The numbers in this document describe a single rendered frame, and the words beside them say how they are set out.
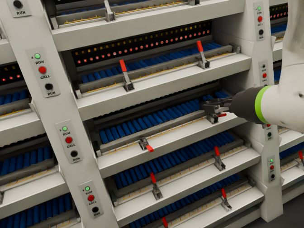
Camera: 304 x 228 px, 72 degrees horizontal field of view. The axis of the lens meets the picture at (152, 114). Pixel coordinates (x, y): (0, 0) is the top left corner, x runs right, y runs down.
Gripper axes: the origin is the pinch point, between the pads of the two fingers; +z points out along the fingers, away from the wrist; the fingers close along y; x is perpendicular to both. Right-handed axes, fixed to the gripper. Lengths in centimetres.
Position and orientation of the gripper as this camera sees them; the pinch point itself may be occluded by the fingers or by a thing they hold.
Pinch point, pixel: (209, 104)
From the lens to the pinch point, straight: 77.1
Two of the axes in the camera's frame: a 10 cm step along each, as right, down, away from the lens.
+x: -2.8, -9.5, -1.3
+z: -2.9, -0.5, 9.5
